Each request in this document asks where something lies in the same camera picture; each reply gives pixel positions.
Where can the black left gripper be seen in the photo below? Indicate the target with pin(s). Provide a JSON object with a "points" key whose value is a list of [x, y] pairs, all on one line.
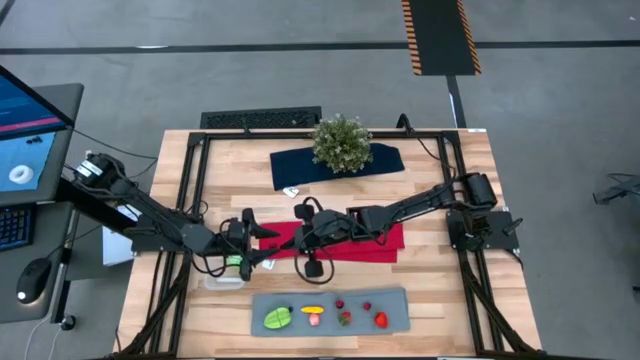
{"points": [[232, 237]]}

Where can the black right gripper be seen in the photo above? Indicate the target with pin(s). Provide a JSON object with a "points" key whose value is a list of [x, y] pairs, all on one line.
{"points": [[327, 227]]}

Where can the round green toy fruit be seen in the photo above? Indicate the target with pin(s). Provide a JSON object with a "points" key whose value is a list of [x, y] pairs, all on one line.
{"points": [[234, 260]]}

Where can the yellow toy banana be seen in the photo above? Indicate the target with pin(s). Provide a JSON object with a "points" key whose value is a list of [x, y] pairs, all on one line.
{"points": [[312, 310]]}

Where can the dark red toy apple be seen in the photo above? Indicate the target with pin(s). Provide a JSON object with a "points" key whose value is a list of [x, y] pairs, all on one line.
{"points": [[339, 304]]}

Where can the green toy starfruit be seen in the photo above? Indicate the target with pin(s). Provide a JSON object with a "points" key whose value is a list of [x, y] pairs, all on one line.
{"points": [[277, 319]]}

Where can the pink toy fruit piece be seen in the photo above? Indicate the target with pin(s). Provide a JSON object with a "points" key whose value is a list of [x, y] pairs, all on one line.
{"points": [[314, 320]]}

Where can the dark red toy cherry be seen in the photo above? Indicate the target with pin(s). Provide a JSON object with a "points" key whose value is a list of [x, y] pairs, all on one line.
{"points": [[367, 306]]}

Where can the red toy strawberry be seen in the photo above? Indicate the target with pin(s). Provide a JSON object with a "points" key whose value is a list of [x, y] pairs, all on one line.
{"points": [[381, 320]]}

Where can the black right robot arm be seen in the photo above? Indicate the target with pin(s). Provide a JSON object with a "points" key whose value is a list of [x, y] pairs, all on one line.
{"points": [[410, 202]]}

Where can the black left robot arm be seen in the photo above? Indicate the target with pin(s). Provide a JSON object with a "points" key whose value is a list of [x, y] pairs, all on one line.
{"points": [[150, 215]]}

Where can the clear plastic tupperware container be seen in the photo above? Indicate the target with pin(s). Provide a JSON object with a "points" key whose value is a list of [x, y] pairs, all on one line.
{"points": [[222, 284]]}

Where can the white cloth tag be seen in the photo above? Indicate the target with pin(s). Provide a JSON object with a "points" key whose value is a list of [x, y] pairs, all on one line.
{"points": [[291, 191], [269, 264]]}

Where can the navy blue cloth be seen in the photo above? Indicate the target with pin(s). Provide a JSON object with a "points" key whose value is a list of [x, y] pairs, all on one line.
{"points": [[295, 170]]}

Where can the red cloth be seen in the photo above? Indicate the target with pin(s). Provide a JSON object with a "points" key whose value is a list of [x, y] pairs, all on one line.
{"points": [[385, 250]]}

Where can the green potted plant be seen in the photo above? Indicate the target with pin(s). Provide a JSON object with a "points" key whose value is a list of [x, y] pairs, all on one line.
{"points": [[342, 145]]}

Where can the grey cloth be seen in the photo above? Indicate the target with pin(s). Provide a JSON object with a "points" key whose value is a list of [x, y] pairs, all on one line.
{"points": [[400, 300]]}

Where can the black keyboard on table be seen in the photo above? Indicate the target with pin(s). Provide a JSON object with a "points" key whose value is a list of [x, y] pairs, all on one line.
{"points": [[260, 119]]}

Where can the white box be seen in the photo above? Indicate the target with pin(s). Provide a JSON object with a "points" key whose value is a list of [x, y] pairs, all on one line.
{"points": [[117, 250]]}

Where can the dark grey computer desk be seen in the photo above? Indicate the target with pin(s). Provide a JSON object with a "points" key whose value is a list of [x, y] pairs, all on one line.
{"points": [[47, 220]]}

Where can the black computer mouse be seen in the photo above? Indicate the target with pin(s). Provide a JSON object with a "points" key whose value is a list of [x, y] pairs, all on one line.
{"points": [[34, 280]]}

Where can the black computer keyboard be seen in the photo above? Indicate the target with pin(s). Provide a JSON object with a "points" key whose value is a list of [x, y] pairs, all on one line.
{"points": [[15, 225]]}

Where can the computer monitor with blue screen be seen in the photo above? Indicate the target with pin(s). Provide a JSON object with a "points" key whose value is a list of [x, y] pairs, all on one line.
{"points": [[30, 150]]}

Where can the black floor mat orange stripes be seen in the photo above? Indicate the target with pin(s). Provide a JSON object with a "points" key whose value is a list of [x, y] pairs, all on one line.
{"points": [[440, 35]]}

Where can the black metal table frame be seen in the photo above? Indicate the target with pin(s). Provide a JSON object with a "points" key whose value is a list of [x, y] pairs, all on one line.
{"points": [[320, 135]]}

